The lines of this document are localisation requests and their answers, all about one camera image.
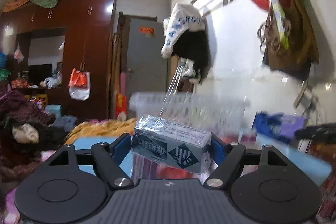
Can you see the white plastic lattice basket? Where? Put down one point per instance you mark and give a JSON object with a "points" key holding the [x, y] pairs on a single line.
{"points": [[215, 114]]}

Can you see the dark purple clothes pile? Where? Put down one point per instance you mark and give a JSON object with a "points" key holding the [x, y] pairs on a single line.
{"points": [[26, 131]]}

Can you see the purple cardboard box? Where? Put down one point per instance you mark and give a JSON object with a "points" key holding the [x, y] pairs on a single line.
{"points": [[290, 124]]}

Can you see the orange white plastic bag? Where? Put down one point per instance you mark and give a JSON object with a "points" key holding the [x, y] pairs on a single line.
{"points": [[79, 85]]}

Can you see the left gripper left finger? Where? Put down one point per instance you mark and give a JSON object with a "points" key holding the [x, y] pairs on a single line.
{"points": [[107, 159]]}

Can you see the dark red wooden wardrobe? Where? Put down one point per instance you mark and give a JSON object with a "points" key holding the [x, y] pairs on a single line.
{"points": [[74, 34]]}

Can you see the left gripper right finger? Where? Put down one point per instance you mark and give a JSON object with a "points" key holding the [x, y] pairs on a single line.
{"points": [[228, 158]]}

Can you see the white and black hanging jacket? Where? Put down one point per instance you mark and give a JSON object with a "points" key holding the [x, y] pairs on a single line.
{"points": [[186, 37]]}

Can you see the grey box with chinese text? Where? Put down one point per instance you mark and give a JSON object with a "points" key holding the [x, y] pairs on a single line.
{"points": [[172, 144]]}

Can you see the grey door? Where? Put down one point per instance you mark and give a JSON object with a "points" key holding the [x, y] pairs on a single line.
{"points": [[146, 70]]}

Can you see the blue shopping bag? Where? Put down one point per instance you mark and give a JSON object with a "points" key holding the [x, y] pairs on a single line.
{"points": [[269, 125]]}

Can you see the brown hanging bag with ropes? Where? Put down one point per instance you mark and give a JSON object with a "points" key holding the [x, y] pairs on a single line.
{"points": [[287, 38]]}

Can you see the yellow floral blanket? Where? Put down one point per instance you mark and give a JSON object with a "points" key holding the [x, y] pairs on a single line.
{"points": [[109, 128]]}

